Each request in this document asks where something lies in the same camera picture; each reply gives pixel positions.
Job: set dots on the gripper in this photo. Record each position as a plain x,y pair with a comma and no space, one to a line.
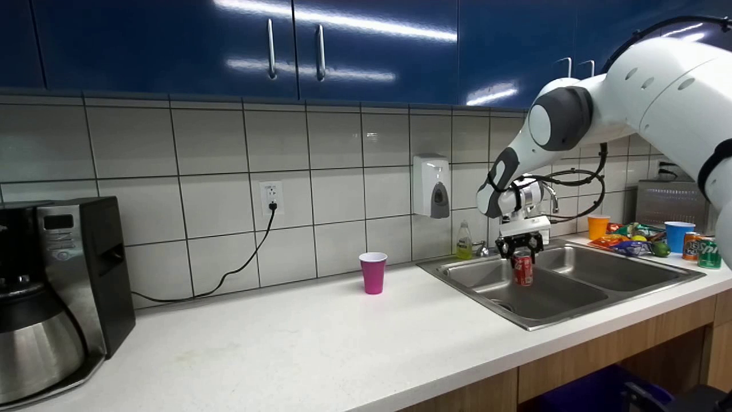
520,241

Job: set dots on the red soda can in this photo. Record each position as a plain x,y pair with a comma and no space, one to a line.
522,272

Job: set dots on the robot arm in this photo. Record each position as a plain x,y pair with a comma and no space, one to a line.
657,86

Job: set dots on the orange soda can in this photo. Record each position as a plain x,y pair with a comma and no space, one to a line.
690,247

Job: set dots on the green soda can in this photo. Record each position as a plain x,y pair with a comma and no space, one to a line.
709,254

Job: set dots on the chrome tap lever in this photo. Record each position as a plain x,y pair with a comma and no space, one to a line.
482,249

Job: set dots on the yellow dish soap bottle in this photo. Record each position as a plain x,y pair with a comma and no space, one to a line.
464,245

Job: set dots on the chrome tap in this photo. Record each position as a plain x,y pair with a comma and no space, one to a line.
553,194

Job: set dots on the stainless steel double sink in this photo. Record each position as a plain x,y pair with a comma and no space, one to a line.
572,286

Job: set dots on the orange plastic cup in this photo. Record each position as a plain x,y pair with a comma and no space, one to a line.
597,228

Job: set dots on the orange snack bag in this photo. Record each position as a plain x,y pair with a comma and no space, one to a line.
606,241

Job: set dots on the blue snack bag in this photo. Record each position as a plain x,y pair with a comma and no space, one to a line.
632,248

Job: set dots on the yellow lemon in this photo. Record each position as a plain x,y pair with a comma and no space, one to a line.
639,238

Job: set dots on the green snack bag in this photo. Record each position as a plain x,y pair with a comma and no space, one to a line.
649,230

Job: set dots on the pink plastic cup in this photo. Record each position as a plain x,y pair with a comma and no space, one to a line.
373,274

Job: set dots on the perforated metal box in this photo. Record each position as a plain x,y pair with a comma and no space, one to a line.
669,205

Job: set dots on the blue bin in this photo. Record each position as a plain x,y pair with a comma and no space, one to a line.
583,392

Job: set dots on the blue plastic cup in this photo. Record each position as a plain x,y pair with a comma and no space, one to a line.
679,236

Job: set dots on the blue cabinet door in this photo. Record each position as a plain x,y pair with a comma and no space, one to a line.
160,46
389,57
17,40
606,23
509,40

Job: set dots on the black and steel coffee maker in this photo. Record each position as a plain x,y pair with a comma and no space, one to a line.
97,263

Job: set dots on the steel coffee carafe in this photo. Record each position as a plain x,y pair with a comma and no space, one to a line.
34,349

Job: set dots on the white wall soap dispenser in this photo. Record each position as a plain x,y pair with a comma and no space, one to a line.
430,184

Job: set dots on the blue wall cabinet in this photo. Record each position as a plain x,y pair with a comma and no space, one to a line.
366,46

